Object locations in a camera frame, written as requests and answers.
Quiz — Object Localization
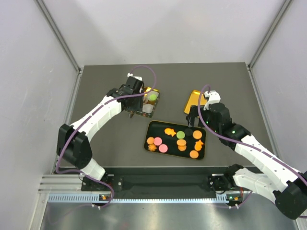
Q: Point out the orange swirl cookie centre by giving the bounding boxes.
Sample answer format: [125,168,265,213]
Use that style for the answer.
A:
[178,145,187,151]

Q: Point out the purple cable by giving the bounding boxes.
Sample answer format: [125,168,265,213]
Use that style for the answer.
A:
[198,84,307,219]
[55,65,158,209]

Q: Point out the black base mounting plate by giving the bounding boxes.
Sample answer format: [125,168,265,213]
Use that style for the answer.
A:
[81,166,230,199]

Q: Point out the white paper cupcake liner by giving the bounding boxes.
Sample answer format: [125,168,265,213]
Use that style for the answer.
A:
[142,103,154,114]
[143,96,148,105]
[146,91,159,103]

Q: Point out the aluminium frame post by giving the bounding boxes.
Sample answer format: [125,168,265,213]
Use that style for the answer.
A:
[35,0,83,72]
[247,0,295,70]

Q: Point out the orange biscuit centre stack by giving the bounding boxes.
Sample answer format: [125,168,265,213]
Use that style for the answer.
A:
[177,139,187,146]

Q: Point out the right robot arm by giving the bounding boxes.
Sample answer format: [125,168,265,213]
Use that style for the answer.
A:
[186,103,307,219]

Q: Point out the orange fish cookie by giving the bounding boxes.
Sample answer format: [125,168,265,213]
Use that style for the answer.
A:
[164,128,177,137]
[194,139,204,151]

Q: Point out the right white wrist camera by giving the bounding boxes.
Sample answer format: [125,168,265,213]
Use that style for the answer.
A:
[203,91,221,111]

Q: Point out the orange biscuit bottom right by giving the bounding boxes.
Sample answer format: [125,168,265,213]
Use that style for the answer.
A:
[189,150,199,159]

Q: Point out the pink sandwich cookie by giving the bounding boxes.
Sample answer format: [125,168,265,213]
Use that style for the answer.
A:
[159,144,168,153]
[154,137,162,146]

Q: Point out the left aluminium frame post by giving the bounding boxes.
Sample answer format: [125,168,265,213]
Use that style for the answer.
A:
[35,0,83,72]

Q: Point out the gold tin lid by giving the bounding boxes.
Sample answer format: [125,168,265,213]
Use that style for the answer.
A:
[184,90,200,115]

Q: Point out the grey slotted cable duct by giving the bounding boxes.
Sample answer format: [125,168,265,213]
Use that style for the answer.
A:
[47,191,243,204]

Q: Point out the green sandwich cookie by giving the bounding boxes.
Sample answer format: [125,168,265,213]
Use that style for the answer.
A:
[148,94,157,102]
[176,131,185,139]

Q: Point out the right aluminium frame post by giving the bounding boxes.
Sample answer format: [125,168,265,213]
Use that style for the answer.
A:
[247,0,295,70]

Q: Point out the orange biscuit left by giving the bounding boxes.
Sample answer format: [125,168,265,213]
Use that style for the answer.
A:
[146,137,154,145]

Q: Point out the metal serving tongs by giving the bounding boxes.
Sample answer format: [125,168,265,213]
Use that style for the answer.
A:
[128,111,136,118]

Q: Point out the orange swirl cookie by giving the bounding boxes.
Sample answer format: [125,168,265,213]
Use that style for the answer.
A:
[148,144,157,152]
[178,145,187,151]

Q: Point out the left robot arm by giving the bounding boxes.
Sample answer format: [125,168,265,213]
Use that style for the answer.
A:
[56,74,144,190]

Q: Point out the orange swirl cookie left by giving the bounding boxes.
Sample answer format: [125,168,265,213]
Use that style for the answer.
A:
[148,144,157,152]

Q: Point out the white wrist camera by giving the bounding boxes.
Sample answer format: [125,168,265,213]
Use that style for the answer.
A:
[203,91,221,111]
[127,73,142,81]

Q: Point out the green christmas cookie tin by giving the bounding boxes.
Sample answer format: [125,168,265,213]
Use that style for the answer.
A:
[135,87,160,118]

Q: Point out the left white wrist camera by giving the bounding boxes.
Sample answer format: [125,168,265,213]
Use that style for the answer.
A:
[127,73,142,81]

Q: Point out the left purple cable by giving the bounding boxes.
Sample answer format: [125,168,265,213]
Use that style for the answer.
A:
[55,65,158,209]

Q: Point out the black gold-rimmed tray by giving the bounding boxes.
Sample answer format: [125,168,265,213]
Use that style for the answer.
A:
[144,121,206,160]

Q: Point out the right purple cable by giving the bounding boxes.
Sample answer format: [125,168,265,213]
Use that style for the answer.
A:
[198,84,307,219]

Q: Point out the orange biscuit top right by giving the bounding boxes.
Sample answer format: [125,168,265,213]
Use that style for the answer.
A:
[192,130,202,139]

